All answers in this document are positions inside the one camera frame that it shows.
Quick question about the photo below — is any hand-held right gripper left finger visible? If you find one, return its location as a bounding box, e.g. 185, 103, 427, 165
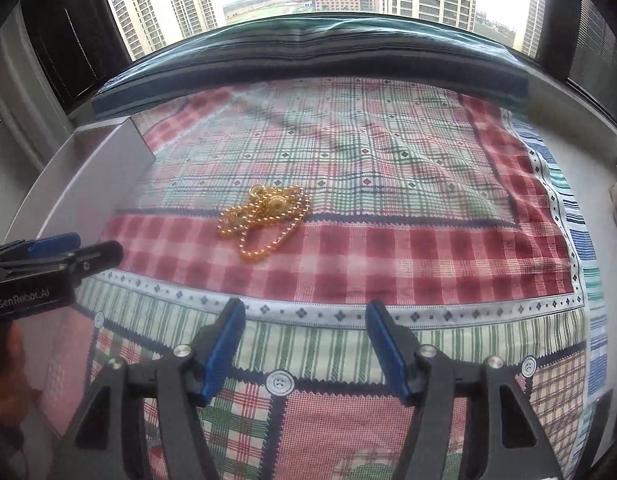
63, 298, 247, 480

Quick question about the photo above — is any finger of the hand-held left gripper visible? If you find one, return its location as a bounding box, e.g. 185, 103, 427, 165
0, 239, 124, 277
0, 232, 81, 262

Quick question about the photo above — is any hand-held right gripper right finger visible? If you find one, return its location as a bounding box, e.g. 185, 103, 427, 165
366, 299, 565, 480

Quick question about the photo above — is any white drawer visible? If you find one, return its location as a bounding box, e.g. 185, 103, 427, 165
1, 115, 157, 321

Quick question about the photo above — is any gold bead chain necklace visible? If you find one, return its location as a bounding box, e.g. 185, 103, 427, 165
217, 184, 312, 262

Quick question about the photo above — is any person's left hand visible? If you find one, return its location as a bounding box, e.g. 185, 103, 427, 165
0, 321, 45, 413

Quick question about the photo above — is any plaid patchwork blanket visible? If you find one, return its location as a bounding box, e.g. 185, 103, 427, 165
38, 77, 605, 480

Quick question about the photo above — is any blue green striped cushion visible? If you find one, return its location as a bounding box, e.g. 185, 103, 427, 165
91, 14, 533, 119

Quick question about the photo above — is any low brown building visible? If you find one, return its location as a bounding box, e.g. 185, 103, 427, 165
310, 0, 380, 14

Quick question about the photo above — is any narrow high-rise building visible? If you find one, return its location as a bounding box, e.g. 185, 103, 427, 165
521, 0, 547, 57

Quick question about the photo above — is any black window frame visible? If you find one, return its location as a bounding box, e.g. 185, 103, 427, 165
17, 0, 135, 107
543, 0, 617, 132

